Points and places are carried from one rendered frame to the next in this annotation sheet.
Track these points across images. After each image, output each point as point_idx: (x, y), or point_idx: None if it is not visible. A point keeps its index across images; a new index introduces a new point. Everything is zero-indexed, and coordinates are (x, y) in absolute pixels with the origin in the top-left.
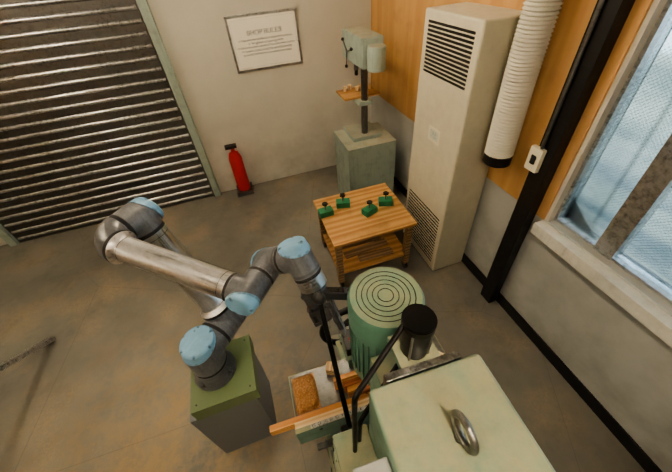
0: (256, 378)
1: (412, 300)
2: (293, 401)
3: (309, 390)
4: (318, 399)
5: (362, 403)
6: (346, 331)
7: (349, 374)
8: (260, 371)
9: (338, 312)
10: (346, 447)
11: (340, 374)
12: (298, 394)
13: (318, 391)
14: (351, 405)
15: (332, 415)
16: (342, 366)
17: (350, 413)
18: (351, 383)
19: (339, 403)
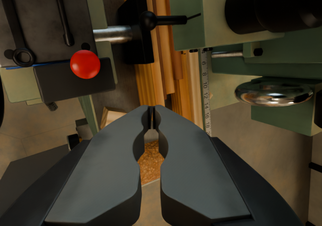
0: None
1: None
2: (154, 180)
3: (151, 161)
4: (158, 141)
5: (195, 69)
6: (162, 105)
7: (158, 88)
8: (10, 188)
9: (81, 184)
10: None
11: (121, 101)
12: (153, 177)
13: (145, 141)
14: (194, 89)
15: (201, 122)
16: (105, 96)
17: (207, 93)
18: (163, 84)
19: (184, 109)
